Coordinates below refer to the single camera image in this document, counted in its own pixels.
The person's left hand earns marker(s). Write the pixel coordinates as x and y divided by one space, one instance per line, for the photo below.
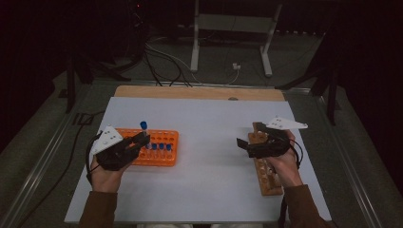
106 180

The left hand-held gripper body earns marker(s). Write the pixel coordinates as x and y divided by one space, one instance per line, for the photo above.
114 155

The orange plastic tube rack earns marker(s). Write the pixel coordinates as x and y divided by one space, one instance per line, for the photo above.
164 136

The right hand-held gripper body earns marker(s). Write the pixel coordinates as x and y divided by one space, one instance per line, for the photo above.
269 147

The black tripod stand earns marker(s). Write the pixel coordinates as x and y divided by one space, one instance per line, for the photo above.
85 72
328 79

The white power plug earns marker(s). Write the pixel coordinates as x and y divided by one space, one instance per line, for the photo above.
236 66

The person's right hand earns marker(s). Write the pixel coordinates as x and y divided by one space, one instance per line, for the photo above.
286 171

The grey metal stand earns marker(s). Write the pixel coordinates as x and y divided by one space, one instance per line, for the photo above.
234 23

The grey metal floor rail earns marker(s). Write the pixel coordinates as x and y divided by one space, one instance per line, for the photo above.
348 167
41 167

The white table mat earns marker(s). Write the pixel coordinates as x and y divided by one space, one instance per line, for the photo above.
206 158

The wooden test tube rack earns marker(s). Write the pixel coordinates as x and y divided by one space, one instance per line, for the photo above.
272 188

